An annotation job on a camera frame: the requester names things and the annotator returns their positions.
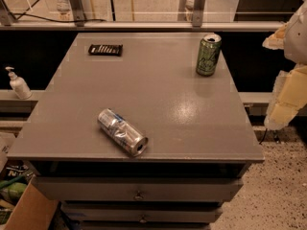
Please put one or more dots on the green soda can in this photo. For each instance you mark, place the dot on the green soda can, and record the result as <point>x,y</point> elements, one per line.
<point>208,54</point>

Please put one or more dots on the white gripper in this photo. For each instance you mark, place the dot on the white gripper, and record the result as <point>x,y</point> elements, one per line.
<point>297,38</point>

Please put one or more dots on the silver redbull can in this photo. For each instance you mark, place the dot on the silver redbull can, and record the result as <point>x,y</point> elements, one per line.
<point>127,136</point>

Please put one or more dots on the white pump dispenser bottle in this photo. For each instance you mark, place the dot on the white pump dispenser bottle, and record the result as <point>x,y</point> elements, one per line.
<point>18,85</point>

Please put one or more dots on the brown cardboard box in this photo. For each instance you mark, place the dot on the brown cardboard box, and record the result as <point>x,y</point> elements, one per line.
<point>33,211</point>

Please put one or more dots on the grey metal railing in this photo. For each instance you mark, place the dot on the grey metal railing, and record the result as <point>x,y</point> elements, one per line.
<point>144,15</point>

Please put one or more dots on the drawer knob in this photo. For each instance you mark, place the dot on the drawer knob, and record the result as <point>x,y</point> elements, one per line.
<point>138,196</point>
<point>143,220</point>

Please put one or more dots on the green bag in box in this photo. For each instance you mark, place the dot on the green bag in box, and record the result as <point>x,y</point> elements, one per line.
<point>13,192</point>

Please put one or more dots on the top drawer knob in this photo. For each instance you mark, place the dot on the top drawer knob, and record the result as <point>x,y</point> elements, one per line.
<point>138,196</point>

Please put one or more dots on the dark snack bar wrapper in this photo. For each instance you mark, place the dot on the dark snack bar wrapper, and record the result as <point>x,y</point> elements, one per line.
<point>105,50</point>

